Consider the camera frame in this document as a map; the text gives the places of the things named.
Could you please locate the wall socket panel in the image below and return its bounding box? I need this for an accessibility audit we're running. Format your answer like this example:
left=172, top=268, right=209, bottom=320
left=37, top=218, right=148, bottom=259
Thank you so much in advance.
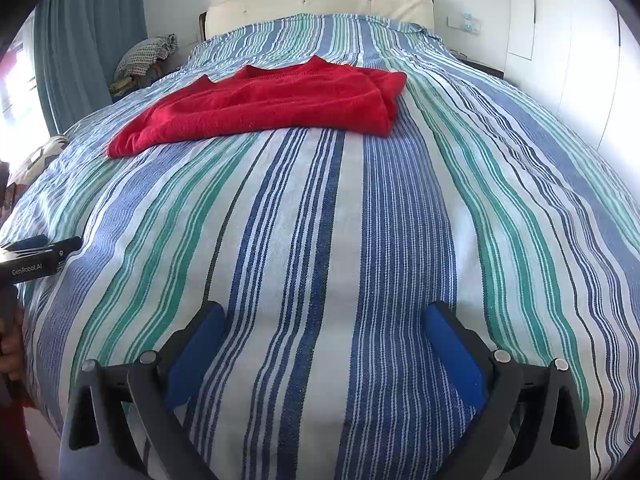
left=447, top=12, right=482, bottom=36

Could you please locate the red sweater white motif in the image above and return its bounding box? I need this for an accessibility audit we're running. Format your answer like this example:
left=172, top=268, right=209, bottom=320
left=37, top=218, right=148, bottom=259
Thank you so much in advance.
left=106, top=56, right=407, bottom=159

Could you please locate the checkered folded cloth pile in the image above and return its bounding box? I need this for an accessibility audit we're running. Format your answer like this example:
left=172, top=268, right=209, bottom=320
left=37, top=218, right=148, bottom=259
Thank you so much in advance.
left=114, top=34, right=178, bottom=81

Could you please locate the striped blue green bedspread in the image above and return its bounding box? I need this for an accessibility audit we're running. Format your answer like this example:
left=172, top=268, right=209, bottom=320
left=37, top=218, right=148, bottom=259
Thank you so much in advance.
left=1, top=14, right=639, bottom=479

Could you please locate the dark bedside table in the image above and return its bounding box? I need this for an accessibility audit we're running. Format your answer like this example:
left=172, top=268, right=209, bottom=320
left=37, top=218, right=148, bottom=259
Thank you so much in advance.
left=451, top=50, right=504, bottom=79

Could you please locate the person's left hand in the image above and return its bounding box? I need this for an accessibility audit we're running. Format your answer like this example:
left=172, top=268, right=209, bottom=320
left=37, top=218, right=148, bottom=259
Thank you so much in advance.
left=0, top=304, right=25, bottom=382

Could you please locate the teal curtain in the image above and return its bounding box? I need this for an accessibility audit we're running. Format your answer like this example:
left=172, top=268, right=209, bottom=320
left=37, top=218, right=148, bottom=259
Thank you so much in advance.
left=34, top=0, right=148, bottom=136

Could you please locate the patterned cream pillow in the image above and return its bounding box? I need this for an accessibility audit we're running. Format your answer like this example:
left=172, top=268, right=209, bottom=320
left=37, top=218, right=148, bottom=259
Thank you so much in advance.
left=9, top=136, right=70, bottom=188

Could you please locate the cream padded headboard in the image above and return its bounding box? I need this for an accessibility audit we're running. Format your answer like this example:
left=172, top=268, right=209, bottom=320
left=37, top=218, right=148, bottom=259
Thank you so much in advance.
left=198, top=0, right=435, bottom=40

